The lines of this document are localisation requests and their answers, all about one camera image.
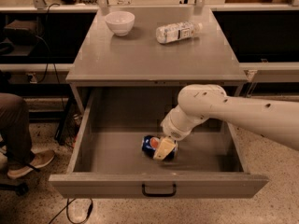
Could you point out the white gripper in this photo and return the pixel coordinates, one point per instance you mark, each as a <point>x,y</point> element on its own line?
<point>172,129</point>

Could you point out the blue pepsi can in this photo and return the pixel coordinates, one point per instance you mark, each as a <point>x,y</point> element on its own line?
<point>150,143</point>

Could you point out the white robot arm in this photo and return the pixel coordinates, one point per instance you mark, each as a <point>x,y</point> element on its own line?
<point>275,120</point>

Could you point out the grey open top drawer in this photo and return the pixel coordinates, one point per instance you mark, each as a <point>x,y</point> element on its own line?
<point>107,161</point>

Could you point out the grey metal cabinet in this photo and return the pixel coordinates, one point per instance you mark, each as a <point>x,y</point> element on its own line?
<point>138,59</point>

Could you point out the clear plastic water bottle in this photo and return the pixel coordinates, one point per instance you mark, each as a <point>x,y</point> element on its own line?
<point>178,31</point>

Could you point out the tan shoe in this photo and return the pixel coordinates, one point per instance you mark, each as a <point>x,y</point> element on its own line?
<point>21,168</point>

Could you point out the white ceramic bowl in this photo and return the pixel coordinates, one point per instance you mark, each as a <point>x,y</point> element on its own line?
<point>120,22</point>

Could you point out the black office chair base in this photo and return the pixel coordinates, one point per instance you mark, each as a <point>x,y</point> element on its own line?
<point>20,189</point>

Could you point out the person leg brown trousers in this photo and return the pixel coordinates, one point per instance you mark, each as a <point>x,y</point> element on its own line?
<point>14,128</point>

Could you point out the black drawer handle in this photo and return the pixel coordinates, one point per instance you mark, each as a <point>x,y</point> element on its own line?
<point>159,191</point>

